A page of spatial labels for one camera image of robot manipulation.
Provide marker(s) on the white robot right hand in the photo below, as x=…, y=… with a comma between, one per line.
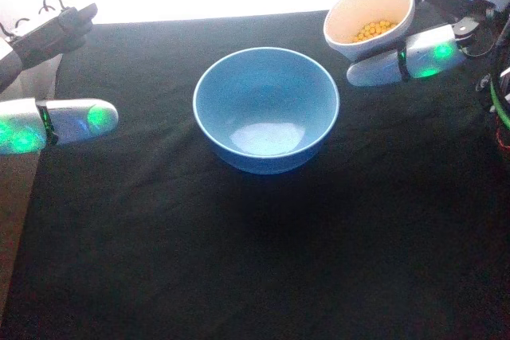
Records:
x=418, y=57

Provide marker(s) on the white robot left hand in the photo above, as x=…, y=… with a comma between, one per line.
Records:
x=75, y=121

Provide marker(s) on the yellow beads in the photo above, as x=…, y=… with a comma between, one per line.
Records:
x=372, y=31

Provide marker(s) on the white paper cup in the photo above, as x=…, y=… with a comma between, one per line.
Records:
x=358, y=5

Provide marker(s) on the light blue bowl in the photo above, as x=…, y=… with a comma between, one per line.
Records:
x=263, y=101

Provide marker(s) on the black table cloth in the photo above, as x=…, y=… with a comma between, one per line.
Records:
x=255, y=256

